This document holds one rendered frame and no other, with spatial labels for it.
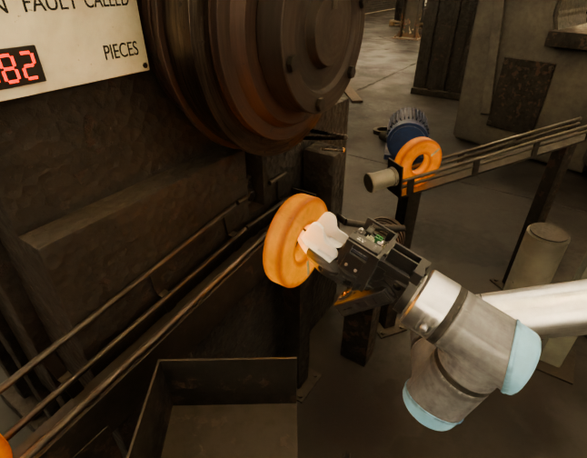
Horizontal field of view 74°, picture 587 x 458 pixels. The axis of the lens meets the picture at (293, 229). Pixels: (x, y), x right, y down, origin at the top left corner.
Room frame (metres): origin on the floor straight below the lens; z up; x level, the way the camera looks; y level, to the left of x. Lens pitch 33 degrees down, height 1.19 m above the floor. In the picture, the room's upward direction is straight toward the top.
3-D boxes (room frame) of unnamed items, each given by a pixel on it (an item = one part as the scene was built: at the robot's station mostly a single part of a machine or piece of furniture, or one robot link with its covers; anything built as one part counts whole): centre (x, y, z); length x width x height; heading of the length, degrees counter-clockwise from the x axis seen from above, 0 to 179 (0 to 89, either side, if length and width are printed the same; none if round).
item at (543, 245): (1.01, -0.80, 0.26); 0.12 x 0.12 x 0.52
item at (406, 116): (2.90, -0.87, 0.17); 0.57 x 0.31 x 0.34; 166
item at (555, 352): (0.96, -0.95, 0.31); 0.24 x 0.16 x 0.62; 146
